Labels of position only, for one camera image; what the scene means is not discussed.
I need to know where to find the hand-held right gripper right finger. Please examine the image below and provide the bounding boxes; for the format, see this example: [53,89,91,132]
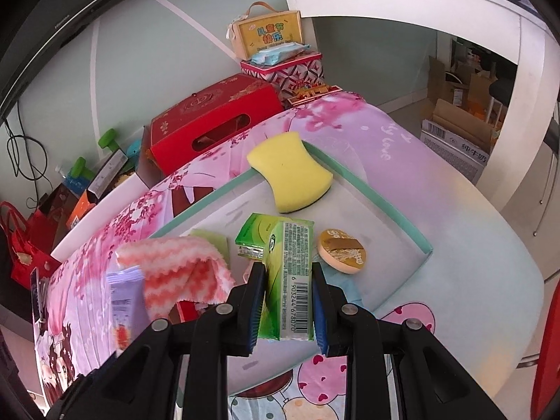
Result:
[310,261,508,420]

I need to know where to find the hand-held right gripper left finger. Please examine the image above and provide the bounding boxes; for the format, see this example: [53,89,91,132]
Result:
[46,260,268,420]

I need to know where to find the green tissue pack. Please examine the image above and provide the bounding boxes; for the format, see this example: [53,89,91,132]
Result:
[235,213,281,260]
[258,220,316,342]

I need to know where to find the gold round powder puff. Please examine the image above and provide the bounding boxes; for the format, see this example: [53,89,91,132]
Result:
[317,229,369,275]

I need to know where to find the red cloth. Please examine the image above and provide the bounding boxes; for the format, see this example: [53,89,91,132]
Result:
[175,300,206,322]

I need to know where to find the light green cloth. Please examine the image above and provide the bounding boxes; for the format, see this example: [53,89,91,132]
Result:
[188,229,231,263]

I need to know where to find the pink white wavy cloth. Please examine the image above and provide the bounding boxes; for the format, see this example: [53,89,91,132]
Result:
[116,236,235,320]

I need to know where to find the white tray with teal rim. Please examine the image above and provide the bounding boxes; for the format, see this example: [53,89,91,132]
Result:
[151,140,434,397]

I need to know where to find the purple cartoon tube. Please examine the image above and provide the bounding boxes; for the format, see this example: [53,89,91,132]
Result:
[107,267,147,351]

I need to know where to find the yellow sponge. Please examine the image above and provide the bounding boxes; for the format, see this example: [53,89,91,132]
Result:
[247,131,334,214]

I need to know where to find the large red gift box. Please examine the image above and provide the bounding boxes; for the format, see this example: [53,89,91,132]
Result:
[146,74,285,176]

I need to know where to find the grey long box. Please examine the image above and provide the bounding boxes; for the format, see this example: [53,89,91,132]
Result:
[87,149,127,197]

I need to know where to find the white printed carton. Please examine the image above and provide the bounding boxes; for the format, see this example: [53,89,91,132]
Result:
[420,98,499,180]

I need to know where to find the gold red ornament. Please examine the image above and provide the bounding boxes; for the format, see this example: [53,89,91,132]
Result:
[286,83,344,106]

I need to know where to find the smartphone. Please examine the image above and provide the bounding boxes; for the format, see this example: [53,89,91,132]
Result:
[30,267,51,322]

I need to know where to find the dark red paper bag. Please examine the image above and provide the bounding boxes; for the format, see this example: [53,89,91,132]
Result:
[37,184,79,228]

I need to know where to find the blue liquid bottle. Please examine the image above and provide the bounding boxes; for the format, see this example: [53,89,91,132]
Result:
[55,164,79,193]

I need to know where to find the red white patterned box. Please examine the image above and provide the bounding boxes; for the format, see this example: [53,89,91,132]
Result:
[240,50,324,101]

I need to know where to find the red gift bag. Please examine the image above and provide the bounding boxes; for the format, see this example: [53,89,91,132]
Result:
[0,201,62,289]

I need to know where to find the blue wipes pack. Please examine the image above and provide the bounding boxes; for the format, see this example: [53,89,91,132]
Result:
[250,41,312,66]

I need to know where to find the brown cartons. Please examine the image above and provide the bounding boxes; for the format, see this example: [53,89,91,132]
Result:
[426,55,495,114]

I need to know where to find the white desk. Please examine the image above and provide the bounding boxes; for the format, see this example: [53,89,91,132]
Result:
[282,0,560,281]

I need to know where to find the black television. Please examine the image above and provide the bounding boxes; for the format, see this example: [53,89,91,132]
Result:
[0,0,176,114]

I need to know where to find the black cables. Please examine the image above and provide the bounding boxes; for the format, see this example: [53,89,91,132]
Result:
[2,114,49,208]

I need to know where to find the yellow box with handle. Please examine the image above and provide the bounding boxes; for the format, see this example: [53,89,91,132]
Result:
[227,2,302,60]

